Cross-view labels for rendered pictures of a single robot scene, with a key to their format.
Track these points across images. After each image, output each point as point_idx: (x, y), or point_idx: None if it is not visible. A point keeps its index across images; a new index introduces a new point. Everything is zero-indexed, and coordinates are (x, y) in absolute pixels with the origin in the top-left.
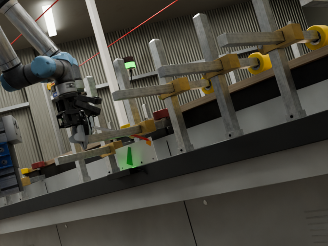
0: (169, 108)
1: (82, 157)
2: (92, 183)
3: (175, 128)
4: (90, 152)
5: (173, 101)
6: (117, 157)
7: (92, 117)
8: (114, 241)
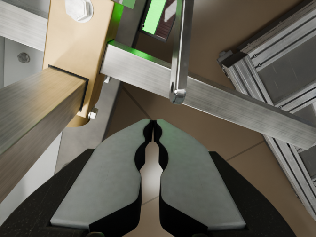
0: None
1: (235, 90)
2: (106, 132)
3: None
4: (202, 80)
5: None
6: (127, 4)
7: (60, 202)
8: None
